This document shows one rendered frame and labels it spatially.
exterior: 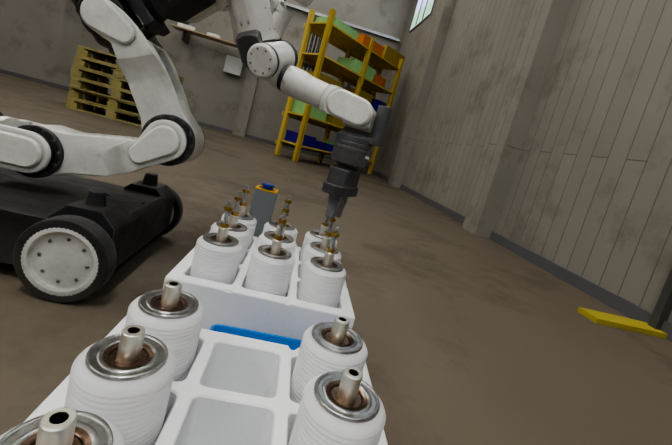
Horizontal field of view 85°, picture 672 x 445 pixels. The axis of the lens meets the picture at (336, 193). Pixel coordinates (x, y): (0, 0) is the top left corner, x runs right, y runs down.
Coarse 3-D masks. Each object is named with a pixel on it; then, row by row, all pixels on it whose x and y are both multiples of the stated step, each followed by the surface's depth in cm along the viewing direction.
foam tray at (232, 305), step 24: (192, 288) 73; (216, 288) 73; (240, 288) 76; (288, 288) 84; (216, 312) 74; (240, 312) 74; (264, 312) 75; (288, 312) 75; (312, 312) 76; (336, 312) 77; (288, 336) 76
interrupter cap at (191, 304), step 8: (144, 296) 50; (152, 296) 50; (160, 296) 51; (184, 296) 52; (192, 296) 53; (144, 304) 48; (152, 304) 48; (184, 304) 51; (192, 304) 51; (144, 312) 46; (152, 312) 46; (160, 312) 47; (168, 312) 47; (176, 312) 48; (184, 312) 48; (192, 312) 49
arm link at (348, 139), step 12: (384, 108) 86; (372, 120) 87; (384, 120) 87; (348, 132) 86; (360, 132) 87; (372, 132) 88; (384, 132) 88; (348, 144) 86; (360, 144) 86; (372, 144) 87
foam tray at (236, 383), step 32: (224, 352) 57; (256, 352) 58; (288, 352) 59; (64, 384) 41; (192, 384) 47; (224, 384) 58; (256, 384) 58; (288, 384) 51; (32, 416) 37; (192, 416) 45; (224, 416) 46; (256, 416) 46; (288, 416) 46
